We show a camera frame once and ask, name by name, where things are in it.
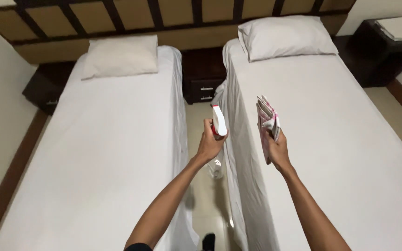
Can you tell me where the person's left hand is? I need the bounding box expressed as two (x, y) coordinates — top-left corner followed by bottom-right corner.
(196, 119), (229, 164)

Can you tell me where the person's right hand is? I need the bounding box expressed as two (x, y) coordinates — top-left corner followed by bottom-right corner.
(258, 120), (293, 174)

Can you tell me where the white red spray bottle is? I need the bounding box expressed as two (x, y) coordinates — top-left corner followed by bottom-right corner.
(206, 105), (228, 179)

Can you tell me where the white pink cloth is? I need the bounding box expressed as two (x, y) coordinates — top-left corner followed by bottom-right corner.
(256, 95), (281, 165)

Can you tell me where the dark wooden two-drawer nightstand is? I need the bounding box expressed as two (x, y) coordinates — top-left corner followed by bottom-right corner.
(181, 47), (227, 105)

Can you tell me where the white sheeted single bed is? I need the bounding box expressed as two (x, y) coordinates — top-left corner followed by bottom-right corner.
(0, 45), (200, 251)
(211, 38), (402, 251)

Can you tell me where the white pillow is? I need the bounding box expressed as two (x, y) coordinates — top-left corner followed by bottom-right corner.
(238, 15), (339, 63)

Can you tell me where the cream pillow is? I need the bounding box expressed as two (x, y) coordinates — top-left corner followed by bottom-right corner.
(81, 34), (159, 81)

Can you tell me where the tan panelled wooden headboard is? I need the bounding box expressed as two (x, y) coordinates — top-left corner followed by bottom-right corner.
(0, 0), (357, 65)

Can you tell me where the person's black shoe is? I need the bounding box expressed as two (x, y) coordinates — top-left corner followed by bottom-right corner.
(202, 233), (216, 251)

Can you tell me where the dark wooden side table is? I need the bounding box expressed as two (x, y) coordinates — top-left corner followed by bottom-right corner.
(333, 17), (402, 88)

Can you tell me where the person's black sleeve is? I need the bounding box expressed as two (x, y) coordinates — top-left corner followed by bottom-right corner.
(124, 243), (153, 251)

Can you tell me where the folded white towel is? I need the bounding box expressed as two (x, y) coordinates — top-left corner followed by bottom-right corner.
(375, 16), (402, 42)

